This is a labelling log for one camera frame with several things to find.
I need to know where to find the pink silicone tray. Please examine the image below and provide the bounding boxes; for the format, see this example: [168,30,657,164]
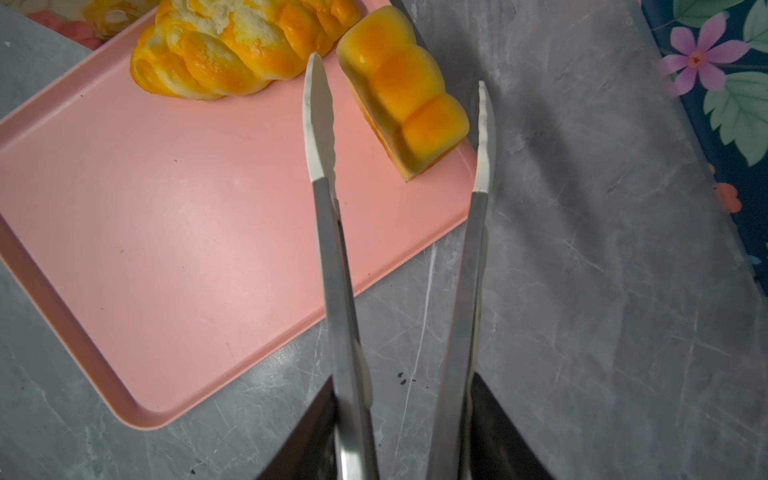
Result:
[0,0,479,432]

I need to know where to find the steel tongs with white tips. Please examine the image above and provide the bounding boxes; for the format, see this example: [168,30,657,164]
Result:
[302,53,496,479]

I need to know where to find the yellow toast loaf bread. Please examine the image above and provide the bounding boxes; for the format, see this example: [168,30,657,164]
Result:
[336,5,469,182]

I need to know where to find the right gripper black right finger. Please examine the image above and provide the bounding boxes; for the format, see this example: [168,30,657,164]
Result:
[469,373,554,480]

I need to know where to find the long braided bread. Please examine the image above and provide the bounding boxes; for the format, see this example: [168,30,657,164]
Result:
[130,0,361,100]

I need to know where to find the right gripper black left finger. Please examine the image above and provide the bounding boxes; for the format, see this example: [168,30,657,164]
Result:
[257,377,338,480]

